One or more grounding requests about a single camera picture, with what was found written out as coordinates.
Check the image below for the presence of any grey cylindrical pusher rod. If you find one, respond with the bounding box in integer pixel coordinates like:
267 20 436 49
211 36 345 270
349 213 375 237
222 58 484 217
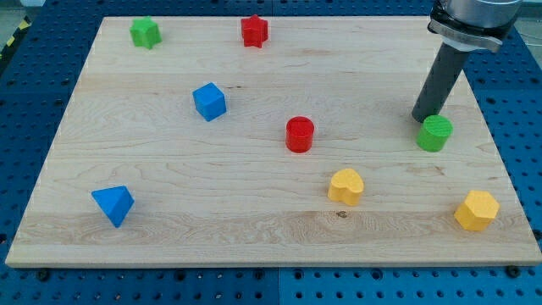
412 42 469 123

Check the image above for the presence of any green cylinder block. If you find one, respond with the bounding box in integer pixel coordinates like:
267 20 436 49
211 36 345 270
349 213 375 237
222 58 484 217
416 115 453 153

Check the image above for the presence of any yellow hexagon block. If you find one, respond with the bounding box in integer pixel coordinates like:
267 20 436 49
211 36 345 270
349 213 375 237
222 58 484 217
454 190 501 231

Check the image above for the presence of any yellow heart block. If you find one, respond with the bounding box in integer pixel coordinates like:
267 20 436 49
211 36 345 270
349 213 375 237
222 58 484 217
327 168 364 206

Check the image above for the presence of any red cylinder block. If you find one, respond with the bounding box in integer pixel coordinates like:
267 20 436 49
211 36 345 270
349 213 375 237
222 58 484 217
285 116 315 153

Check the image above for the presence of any red star block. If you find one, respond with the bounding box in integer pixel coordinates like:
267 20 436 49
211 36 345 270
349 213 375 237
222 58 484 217
241 14 268 48

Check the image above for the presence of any blue cube block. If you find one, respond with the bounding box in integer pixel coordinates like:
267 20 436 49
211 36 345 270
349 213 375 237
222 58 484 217
192 82 227 121

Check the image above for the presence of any light wooden board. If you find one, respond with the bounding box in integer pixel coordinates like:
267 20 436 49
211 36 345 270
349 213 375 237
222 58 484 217
6 16 541 269

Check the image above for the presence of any green star block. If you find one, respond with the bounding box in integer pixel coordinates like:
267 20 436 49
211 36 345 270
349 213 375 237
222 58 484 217
130 16 162 49

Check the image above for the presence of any blue triangular prism block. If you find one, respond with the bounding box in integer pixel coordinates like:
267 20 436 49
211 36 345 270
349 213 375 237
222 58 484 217
91 186 135 228

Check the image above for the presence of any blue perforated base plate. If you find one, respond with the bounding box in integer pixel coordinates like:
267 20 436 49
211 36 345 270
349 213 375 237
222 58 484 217
1 1 541 304

